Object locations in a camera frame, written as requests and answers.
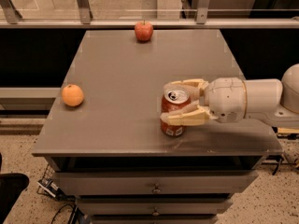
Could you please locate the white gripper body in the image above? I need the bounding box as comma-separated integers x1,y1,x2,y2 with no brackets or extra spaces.
204,77,246,123

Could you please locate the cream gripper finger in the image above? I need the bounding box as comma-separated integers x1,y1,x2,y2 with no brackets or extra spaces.
164,78,208,100
160,102,216,126

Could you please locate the red coke can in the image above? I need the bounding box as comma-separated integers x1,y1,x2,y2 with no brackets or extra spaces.
161,86,191,137

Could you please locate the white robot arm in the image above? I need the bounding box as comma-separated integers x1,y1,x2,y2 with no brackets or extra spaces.
161,64,299,129

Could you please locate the red apple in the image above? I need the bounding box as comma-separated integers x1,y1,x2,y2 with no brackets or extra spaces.
135,21,153,42

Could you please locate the top drawer knob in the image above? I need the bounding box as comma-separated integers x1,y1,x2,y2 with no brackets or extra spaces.
151,184,162,194

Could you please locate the drawer knob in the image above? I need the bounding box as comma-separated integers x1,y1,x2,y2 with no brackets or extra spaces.
151,208,160,217
151,184,162,194

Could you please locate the grey drawer cabinet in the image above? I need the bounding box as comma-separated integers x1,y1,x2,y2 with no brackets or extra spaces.
34,30,282,224

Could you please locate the orange fruit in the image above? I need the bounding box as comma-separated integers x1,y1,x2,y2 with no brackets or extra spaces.
62,84,84,106

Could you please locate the black chair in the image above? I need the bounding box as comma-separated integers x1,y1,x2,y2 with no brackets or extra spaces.
0,152,30,223

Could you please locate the metal window railing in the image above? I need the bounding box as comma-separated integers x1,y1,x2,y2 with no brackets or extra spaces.
0,0,299,29

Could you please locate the black floor cable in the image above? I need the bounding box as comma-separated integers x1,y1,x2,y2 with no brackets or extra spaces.
50,203,82,224

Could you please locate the wire basket on floor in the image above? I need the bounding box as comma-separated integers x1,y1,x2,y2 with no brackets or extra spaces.
37,165,64,201

